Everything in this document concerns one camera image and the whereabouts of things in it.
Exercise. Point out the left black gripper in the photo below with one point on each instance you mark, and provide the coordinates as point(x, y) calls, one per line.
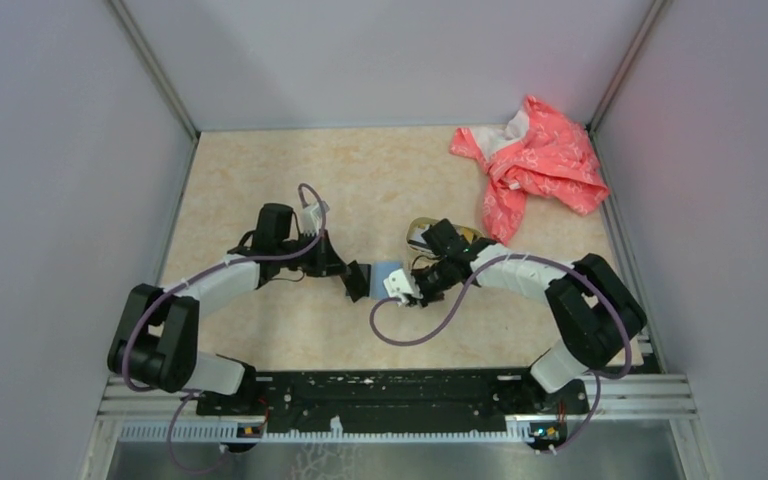
point(327, 261)

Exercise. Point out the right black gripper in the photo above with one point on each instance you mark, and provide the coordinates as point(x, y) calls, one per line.
point(420, 293)

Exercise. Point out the beige card holder wallet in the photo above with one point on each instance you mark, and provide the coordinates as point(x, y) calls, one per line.
point(379, 272)

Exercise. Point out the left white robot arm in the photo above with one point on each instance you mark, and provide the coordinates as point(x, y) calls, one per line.
point(155, 346)

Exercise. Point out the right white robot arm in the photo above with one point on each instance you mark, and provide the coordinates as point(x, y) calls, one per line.
point(595, 313)

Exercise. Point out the pink crumpled cloth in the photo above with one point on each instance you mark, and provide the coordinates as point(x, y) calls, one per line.
point(540, 152)

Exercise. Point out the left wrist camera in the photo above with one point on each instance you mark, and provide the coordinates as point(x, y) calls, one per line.
point(312, 218)

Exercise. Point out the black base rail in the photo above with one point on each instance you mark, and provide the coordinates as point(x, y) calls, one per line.
point(394, 401)

